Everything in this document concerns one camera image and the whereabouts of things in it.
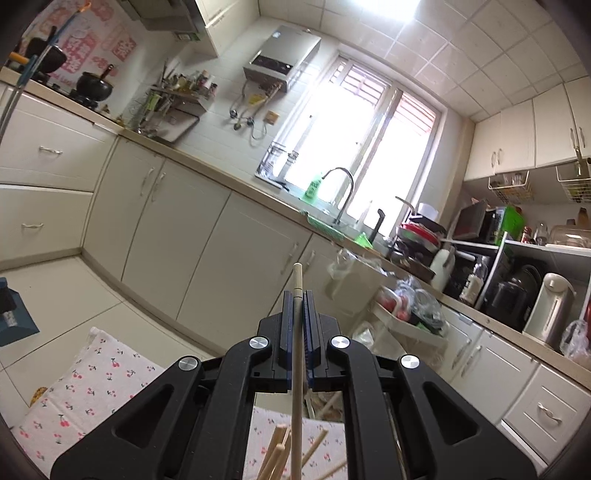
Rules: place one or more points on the green box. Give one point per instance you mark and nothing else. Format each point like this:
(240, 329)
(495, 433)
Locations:
(510, 226)

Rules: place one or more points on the cherry print tablecloth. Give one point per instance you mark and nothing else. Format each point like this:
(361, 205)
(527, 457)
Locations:
(92, 383)

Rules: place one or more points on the white countertop shelf rack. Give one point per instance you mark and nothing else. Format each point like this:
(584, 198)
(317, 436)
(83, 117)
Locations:
(545, 247)

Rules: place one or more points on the cream door base cabinets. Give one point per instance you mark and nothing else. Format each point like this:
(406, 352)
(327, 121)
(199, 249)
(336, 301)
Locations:
(184, 230)

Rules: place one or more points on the cream wall cabinet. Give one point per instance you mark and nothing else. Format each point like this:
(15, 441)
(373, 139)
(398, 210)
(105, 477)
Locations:
(226, 23)

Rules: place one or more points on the cream corner base cabinets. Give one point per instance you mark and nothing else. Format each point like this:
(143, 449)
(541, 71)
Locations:
(508, 369)

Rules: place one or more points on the kitchen window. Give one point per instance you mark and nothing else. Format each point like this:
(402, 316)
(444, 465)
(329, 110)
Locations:
(369, 138)

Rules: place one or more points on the cream wall cabinets row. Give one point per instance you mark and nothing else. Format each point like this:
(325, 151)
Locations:
(517, 138)

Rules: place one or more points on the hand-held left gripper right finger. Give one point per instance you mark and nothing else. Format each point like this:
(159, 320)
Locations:
(309, 323)

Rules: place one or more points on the green plastic basin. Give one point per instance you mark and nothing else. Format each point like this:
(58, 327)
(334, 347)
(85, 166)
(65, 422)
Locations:
(321, 226)

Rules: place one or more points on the silver water heater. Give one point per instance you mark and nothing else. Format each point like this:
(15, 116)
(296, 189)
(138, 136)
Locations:
(281, 55)

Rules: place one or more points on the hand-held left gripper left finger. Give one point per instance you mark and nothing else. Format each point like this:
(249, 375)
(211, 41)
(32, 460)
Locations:
(288, 323)

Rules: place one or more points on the knotted clear plastic bag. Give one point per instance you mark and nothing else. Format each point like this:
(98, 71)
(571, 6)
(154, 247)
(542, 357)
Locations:
(577, 337)

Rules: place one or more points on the metal dish rack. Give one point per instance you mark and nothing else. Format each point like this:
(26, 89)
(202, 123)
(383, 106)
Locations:
(182, 115)

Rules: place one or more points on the clear bottle white label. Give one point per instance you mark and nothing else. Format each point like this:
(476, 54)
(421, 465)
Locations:
(471, 286)

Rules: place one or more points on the clear dome lid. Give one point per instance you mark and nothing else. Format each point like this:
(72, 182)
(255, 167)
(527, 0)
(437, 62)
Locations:
(570, 237)

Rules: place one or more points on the hanging clear plastic bag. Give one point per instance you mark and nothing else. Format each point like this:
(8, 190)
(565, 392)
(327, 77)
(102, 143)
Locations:
(341, 277)

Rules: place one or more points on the black cooking pot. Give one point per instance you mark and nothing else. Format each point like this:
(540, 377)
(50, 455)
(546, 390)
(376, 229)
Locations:
(48, 57)

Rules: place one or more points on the cream drawer base cabinet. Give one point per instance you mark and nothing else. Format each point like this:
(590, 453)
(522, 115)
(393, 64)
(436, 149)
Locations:
(46, 175)

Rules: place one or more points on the red tomatoes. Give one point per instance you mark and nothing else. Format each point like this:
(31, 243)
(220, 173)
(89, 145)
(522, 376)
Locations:
(401, 314)

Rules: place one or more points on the black rice cooker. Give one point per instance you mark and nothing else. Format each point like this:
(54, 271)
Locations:
(505, 300)

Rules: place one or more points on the blue dustpan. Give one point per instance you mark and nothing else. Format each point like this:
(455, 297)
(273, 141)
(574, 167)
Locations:
(18, 323)

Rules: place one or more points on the metal pole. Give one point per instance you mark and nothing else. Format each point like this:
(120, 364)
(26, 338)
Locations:
(27, 69)

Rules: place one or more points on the green dish soap bottle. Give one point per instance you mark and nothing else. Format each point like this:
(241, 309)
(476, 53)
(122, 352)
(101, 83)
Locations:
(312, 189)

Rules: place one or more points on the white pitcher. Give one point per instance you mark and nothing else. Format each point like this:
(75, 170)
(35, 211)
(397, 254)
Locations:
(441, 270)

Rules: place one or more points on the black microwave oven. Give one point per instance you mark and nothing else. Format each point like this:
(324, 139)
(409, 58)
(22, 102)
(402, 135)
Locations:
(471, 221)

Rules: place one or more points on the pink wall stickers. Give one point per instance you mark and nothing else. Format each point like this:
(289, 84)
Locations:
(74, 50)

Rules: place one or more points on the black wok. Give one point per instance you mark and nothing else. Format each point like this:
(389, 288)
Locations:
(94, 87)

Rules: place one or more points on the chrome sink faucet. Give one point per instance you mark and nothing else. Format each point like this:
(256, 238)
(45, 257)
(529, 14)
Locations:
(339, 169)

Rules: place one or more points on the stack of pans and dishes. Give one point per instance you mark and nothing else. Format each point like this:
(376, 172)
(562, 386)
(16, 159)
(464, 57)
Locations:
(415, 249)

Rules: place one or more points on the beige electric water boiler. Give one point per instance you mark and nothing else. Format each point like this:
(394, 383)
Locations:
(549, 314)

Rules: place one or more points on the white storage cart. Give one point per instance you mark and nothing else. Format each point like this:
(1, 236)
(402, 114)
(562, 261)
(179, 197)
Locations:
(406, 330)

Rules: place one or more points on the leaning metal tray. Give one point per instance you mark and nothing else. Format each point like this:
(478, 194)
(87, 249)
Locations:
(272, 161)

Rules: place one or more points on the range hood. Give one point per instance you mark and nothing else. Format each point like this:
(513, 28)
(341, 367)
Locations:
(161, 16)

